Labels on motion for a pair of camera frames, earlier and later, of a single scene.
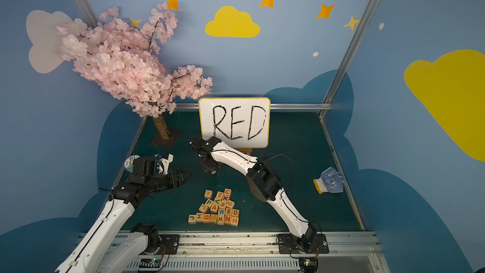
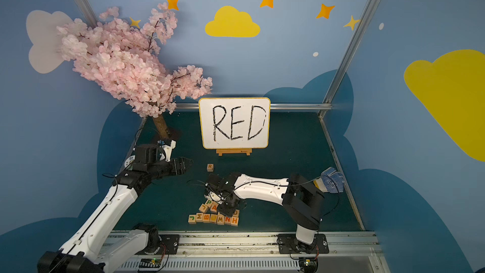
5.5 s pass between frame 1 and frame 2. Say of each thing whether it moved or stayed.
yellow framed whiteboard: stayed
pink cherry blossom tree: stayed
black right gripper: moved
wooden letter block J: stayed
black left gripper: moved
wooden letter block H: stayed
